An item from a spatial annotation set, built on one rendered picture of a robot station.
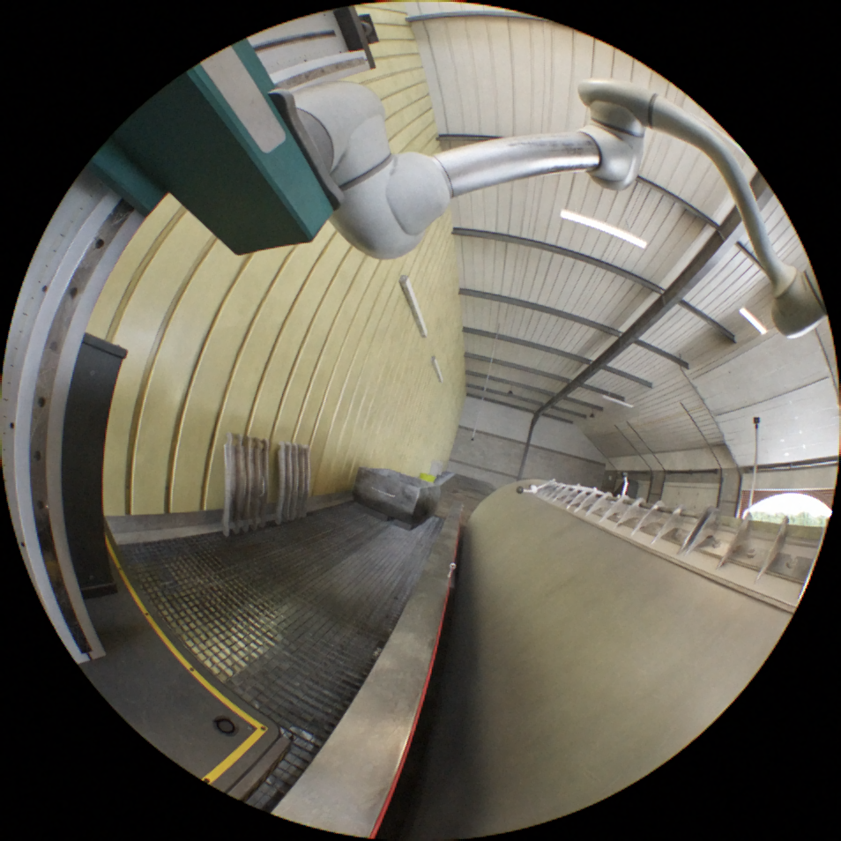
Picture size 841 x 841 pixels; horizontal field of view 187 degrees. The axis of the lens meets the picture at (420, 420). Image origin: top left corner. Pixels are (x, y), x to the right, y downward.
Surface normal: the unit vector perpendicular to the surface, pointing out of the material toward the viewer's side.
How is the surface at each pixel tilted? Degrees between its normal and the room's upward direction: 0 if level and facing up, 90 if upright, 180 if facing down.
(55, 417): 90
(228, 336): 90
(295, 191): 90
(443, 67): 180
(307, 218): 90
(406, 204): 140
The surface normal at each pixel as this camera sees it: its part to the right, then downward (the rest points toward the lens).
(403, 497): -0.33, -0.22
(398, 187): 0.41, 0.68
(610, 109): -0.78, 0.63
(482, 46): -0.28, 0.95
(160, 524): 0.94, 0.25
